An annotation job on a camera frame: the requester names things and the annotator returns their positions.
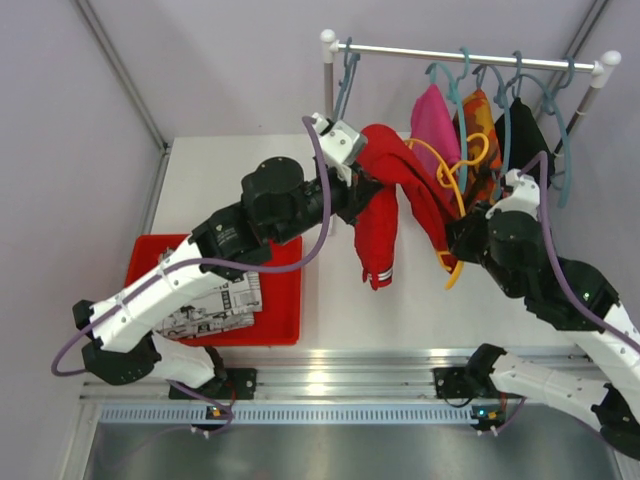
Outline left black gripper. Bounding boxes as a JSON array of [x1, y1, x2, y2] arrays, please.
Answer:
[[270, 161, 385, 247]]

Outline red trousers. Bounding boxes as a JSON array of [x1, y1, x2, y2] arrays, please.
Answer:
[[354, 124, 464, 290]]

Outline pink trousers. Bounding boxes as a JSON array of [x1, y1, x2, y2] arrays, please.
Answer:
[[410, 85, 461, 166]]

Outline teal hanger of newspaper trousers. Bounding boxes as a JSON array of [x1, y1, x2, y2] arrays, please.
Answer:
[[332, 37, 361, 121]]

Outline teal hanger of pink trousers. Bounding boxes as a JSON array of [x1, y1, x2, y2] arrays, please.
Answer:
[[424, 47, 472, 196]]

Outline newspaper print trousers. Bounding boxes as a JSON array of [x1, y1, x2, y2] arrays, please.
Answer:
[[155, 272, 263, 340]]

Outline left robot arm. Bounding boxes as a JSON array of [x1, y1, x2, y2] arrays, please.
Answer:
[[73, 157, 383, 397]]

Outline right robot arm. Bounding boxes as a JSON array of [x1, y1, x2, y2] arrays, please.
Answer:
[[446, 205, 639, 459]]

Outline orange camouflage trousers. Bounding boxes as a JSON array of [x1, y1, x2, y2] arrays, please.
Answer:
[[461, 88, 502, 211]]

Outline black trousers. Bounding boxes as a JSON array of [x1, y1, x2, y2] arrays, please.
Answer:
[[493, 98, 550, 170]]

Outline empty teal hanger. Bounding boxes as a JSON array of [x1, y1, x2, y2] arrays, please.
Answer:
[[518, 55, 575, 209]]

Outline teal hanger of camouflage trousers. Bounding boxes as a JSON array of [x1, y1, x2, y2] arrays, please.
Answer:
[[473, 64, 512, 176]]

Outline teal hanger of black trousers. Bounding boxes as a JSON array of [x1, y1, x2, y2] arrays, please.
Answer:
[[505, 50, 524, 100]]

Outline red plastic tray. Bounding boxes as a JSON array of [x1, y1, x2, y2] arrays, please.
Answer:
[[124, 234, 303, 347]]

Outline white metal clothes rack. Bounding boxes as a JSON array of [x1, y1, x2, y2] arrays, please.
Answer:
[[320, 29, 622, 136]]

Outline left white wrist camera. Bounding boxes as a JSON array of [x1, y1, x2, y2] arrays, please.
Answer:
[[311, 112, 368, 187]]

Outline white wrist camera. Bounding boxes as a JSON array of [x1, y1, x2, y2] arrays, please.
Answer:
[[485, 169, 540, 220], [311, 112, 368, 187]]

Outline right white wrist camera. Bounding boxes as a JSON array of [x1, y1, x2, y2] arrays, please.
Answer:
[[485, 169, 540, 220]]

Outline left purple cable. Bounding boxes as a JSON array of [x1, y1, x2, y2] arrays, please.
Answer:
[[49, 115, 332, 379]]

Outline purple cable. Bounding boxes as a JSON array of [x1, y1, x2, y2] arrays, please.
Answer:
[[519, 152, 640, 346], [49, 115, 332, 379]]

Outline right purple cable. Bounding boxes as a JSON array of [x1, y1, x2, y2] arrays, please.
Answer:
[[519, 152, 640, 346]]

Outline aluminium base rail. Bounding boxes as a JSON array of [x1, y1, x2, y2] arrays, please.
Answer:
[[79, 347, 601, 401]]

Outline perforated cable duct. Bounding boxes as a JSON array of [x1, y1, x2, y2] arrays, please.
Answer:
[[100, 404, 499, 425]]

